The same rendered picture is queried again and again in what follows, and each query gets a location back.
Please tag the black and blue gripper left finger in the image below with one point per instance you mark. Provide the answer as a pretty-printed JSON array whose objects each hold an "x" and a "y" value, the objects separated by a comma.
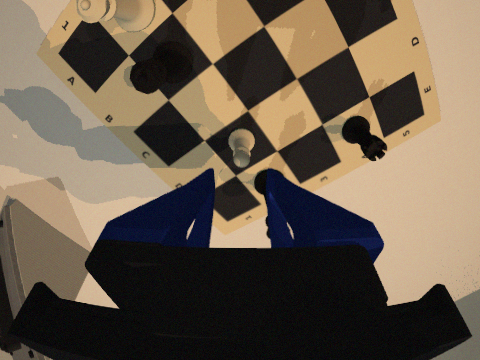
[{"x": 167, "y": 219}]

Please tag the white pawn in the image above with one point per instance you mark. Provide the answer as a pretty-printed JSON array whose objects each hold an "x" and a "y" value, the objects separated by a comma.
[{"x": 241, "y": 141}]

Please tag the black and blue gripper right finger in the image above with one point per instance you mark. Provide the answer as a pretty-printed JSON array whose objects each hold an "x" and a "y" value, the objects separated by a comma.
[{"x": 314, "y": 220}]

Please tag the black and cream chessboard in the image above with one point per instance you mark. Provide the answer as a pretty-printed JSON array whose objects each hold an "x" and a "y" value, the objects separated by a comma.
[{"x": 290, "y": 71}]

